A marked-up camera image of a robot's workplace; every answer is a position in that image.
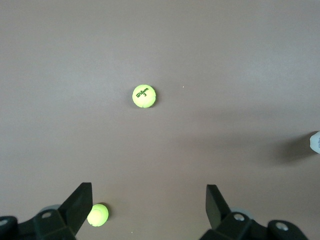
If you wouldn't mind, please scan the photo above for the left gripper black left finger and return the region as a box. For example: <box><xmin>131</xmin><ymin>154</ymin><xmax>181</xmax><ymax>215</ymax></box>
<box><xmin>0</xmin><ymin>182</ymin><xmax>94</xmax><ymax>240</ymax></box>

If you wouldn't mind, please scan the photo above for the brown table cover mat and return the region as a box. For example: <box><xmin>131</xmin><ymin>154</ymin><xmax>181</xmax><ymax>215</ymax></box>
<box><xmin>0</xmin><ymin>0</ymin><xmax>320</xmax><ymax>240</ymax></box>

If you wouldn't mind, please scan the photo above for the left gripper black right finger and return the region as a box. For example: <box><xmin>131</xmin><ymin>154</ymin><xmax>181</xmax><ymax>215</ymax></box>
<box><xmin>199</xmin><ymin>184</ymin><xmax>309</xmax><ymax>240</ymax></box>

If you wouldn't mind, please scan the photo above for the white blue tennis ball can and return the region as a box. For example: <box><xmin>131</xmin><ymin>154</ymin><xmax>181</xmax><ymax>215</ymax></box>
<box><xmin>309</xmin><ymin>130</ymin><xmax>320</xmax><ymax>155</ymax></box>

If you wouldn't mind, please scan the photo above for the yellow tennis ball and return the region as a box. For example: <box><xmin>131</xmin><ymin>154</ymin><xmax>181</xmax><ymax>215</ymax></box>
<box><xmin>86</xmin><ymin>203</ymin><xmax>110</xmax><ymax>228</ymax></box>
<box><xmin>131</xmin><ymin>84</ymin><xmax>158</xmax><ymax>109</ymax></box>

